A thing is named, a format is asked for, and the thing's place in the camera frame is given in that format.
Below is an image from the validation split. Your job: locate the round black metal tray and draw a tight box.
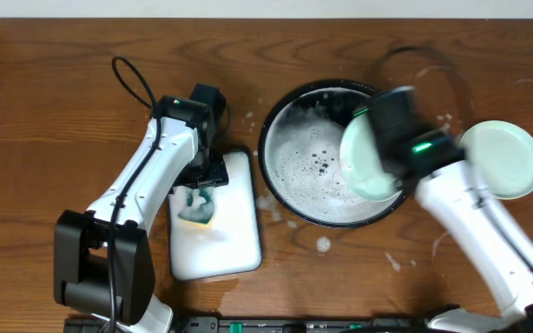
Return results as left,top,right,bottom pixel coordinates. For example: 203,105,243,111
258,79,406,228

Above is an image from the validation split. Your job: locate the green yellow sponge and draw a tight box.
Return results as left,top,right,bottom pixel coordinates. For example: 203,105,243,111
177,187,215,225

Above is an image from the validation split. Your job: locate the rectangular tray of soap foam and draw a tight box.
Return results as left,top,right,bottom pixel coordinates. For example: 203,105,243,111
167,151,262,281

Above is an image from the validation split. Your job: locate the mint green plate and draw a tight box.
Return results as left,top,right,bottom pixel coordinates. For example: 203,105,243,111
460,120,533,200

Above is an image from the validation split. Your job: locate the mint plate with red stain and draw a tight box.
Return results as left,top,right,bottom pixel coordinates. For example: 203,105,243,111
340,110,399,202

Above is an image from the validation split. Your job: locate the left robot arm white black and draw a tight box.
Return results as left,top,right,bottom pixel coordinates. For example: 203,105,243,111
54,90,229,332

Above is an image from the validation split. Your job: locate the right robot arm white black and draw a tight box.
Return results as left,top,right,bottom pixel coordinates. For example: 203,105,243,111
377,125,533,332

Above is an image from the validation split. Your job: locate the black base rail with buttons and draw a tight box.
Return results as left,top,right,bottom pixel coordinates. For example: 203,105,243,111
62,314,434,333

